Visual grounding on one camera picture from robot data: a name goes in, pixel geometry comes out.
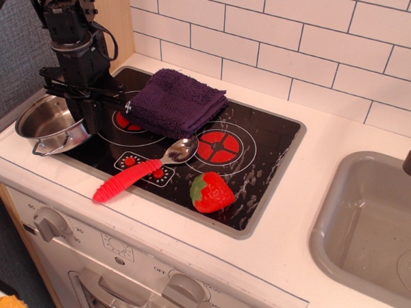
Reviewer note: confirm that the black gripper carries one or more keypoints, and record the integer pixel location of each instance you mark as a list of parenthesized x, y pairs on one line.
[(83, 79)]

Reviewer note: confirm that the grey sink basin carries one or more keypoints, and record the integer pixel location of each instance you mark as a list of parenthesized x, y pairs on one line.
[(362, 236)]

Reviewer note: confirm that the grey oven knob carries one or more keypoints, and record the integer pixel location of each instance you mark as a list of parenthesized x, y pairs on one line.
[(49, 223), (183, 291)]

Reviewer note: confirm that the grey right oven knob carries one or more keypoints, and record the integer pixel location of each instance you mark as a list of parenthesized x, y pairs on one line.
[(183, 291)]

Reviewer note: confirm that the grey left oven knob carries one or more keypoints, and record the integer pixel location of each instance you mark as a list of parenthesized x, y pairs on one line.
[(49, 223)]

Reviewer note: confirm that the red toy strawberry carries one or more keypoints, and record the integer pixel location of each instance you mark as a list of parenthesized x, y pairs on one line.
[(210, 193)]

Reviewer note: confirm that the purple folded towel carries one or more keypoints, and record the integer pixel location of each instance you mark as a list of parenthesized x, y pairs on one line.
[(174, 105)]

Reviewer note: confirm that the stainless steel bowl pot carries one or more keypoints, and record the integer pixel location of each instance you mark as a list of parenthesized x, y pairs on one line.
[(50, 127)]

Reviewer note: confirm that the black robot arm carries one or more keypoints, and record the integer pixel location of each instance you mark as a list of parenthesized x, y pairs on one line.
[(70, 22)]

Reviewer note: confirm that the yellow black object corner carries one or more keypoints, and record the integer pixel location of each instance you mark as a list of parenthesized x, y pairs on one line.
[(12, 302)]

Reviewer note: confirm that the red handled metal spoon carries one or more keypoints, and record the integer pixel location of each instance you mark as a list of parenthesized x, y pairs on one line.
[(178, 153)]

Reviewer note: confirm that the grey oven door handle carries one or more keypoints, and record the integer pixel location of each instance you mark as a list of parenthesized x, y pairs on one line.
[(111, 291)]

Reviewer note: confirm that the black toy stovetop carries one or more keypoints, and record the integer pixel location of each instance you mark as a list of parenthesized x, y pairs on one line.
[(248, 147)]

